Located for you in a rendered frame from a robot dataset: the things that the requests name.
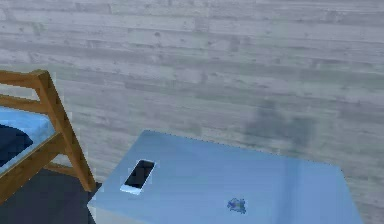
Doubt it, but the white black-screen cell phone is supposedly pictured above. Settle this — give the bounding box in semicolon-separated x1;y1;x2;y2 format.
119;158;157;196

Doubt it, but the wooden bed with blue mattress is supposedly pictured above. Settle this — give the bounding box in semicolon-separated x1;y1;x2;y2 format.
0;69;98;205

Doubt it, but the small blue crumpled object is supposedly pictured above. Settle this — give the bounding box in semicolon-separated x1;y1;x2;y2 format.
227;197;248;215

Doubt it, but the pale blue side table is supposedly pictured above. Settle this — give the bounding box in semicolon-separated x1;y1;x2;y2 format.
86;129;365;224

